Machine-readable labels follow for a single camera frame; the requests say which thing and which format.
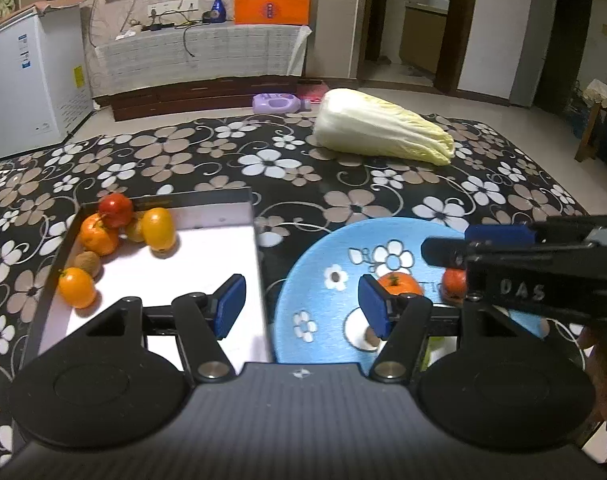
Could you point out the brown cardboard sheet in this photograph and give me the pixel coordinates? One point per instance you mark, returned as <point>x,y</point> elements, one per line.
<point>58,5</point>

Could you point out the napa cabbage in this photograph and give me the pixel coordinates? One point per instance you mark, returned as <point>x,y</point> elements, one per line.
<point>373,125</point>

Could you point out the yellow-orange oval citrus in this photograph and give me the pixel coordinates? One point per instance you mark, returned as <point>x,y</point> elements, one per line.
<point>76,288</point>
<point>158,228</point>

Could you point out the wooden side table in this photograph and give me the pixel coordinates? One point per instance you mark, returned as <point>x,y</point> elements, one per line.
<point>606,92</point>

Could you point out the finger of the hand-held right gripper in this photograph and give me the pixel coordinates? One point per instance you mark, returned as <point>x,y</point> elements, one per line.
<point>498,235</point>
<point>446,252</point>

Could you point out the white chest freezer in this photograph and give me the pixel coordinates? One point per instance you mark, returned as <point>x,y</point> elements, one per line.
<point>28,90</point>

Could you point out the blue flower-print plate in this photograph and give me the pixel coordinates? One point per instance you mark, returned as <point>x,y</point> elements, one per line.
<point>323,260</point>

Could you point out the black floral cloth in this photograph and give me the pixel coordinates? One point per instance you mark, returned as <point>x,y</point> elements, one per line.
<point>283,165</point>

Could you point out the brown kiwi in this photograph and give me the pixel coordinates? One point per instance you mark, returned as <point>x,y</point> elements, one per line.
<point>88,264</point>

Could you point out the tiny brown fruit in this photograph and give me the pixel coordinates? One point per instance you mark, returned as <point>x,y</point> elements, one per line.
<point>371,339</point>

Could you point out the white lace cloth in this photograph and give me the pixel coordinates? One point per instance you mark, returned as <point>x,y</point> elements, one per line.
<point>208,55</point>

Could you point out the small red fruit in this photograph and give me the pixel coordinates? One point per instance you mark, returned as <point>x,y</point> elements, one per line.
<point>453,285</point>

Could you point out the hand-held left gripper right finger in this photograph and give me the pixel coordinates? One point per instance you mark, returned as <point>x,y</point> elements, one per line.
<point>376,307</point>

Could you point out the black power strip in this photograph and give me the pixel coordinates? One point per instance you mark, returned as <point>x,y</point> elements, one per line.
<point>158,25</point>

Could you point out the orange tangerine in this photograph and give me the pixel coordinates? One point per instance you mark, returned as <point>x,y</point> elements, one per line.
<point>401,284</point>
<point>98,235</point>

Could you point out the black box with white inside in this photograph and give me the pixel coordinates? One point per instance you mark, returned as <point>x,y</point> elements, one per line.
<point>193,260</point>

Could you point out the person's right hand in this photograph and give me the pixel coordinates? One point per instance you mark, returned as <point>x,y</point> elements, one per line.
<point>606,375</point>

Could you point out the wooden kitchen cabinet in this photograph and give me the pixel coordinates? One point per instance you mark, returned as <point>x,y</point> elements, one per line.
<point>423,40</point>

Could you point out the small yellow-brown fruit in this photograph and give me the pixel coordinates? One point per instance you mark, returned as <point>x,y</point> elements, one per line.
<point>133,231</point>

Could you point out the white wall socket strip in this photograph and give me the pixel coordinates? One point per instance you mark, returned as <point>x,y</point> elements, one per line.
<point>173,6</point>

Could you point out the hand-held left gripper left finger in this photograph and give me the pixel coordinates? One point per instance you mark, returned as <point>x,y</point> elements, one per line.
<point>231,305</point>

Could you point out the small white object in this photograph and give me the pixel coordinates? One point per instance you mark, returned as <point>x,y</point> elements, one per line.
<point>126,35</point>

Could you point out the dark wooden television cabinet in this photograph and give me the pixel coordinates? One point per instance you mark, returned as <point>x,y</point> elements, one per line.
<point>183,97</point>

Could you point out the red apple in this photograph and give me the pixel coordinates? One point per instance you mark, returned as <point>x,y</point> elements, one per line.
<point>115,209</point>

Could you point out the pink floor mat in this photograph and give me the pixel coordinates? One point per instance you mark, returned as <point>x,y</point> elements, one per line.
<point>311,91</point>

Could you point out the purple detergent bottle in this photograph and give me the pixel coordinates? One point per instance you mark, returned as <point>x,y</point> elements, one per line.
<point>276,104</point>

